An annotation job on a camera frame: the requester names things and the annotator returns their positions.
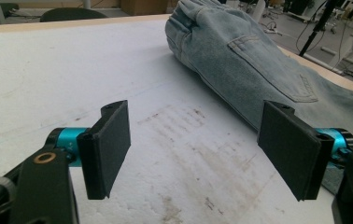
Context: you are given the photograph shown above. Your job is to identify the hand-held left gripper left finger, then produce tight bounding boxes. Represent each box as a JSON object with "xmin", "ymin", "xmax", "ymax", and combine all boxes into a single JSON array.
[{"xmin": 45, "ymin": 99, "xmax": 132, "ymax": 201}]

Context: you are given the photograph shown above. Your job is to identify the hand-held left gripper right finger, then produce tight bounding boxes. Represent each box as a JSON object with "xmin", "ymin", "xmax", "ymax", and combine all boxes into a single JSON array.
[{"xmin": 257, "ymin": 100, "xmax": 353, "ymax": 203}]

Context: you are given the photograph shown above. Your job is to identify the light blue denim shorts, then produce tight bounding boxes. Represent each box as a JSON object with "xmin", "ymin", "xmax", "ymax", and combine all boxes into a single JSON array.
[{"xmin": 164, "ymin": 0, "xmax": 353, "ymax": 195}]

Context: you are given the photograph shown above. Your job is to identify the white foam mat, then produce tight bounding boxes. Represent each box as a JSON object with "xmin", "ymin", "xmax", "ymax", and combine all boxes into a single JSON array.
[{"xmin": 0, "ymin": 20, "xmax": 353, "ymax": 224}]

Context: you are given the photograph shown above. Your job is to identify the black round stool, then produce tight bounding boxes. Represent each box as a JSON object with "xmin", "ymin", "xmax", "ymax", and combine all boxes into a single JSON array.
[{"xmin": 39, "ymin": 7, "xmax": 108, "ymax": 23}]

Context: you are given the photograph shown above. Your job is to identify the large cardboard box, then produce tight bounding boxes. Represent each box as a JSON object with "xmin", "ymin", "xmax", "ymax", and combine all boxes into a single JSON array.
[{"xmin": 120, "ymin": 0, "xmax": 178, "ymax": 17}]

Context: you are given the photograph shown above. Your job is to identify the black frame post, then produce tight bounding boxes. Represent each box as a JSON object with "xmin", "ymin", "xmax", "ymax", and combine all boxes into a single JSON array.
[{"xmin": 299, "ymin": 0, "xmax": 337, "ymax": 58}]

